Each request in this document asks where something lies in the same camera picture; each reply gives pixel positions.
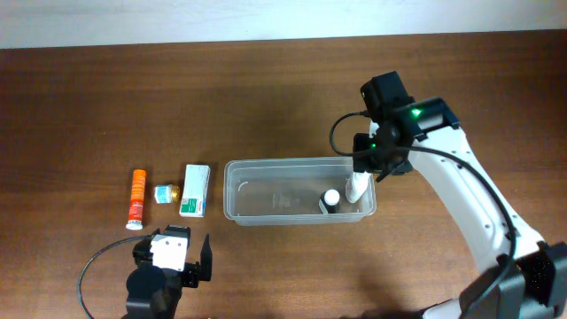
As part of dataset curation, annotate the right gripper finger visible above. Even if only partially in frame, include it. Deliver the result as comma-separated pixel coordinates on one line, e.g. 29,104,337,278
353,133,381,174
375,160,413,183

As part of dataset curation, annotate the white plastic bottle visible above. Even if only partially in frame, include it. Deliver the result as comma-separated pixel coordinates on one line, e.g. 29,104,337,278
345,172,372,204

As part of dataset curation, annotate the orange tablet tube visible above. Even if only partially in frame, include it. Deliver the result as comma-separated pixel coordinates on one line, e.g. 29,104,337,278
126,169,146,230

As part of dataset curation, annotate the small jar gold lid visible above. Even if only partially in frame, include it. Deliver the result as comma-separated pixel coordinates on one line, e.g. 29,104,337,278
153,184,181,205

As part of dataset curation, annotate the dark bottle white cap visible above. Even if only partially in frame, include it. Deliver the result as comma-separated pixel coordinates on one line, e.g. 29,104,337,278
318,189,340,214

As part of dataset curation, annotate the white green medicine box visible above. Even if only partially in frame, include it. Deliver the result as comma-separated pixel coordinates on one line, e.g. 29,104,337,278
179,165,211,218

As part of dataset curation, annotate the clear plastic container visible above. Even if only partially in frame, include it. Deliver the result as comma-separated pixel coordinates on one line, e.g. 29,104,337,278
223,157,377,226

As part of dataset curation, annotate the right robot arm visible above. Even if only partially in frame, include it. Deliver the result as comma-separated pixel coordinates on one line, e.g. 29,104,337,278
346,72,566,318

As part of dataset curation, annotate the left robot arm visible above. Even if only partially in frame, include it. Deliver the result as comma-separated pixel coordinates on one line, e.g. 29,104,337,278
126,225,213,319

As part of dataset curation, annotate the left black cable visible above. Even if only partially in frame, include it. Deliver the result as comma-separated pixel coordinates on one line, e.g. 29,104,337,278
77,235,151,319

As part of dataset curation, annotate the black cable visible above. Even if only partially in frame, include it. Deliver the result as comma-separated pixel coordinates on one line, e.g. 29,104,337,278
77,235,151,319
329,110,518,319

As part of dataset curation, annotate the right black cable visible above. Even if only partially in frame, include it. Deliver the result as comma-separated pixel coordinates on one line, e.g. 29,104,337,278
329,110,518,319

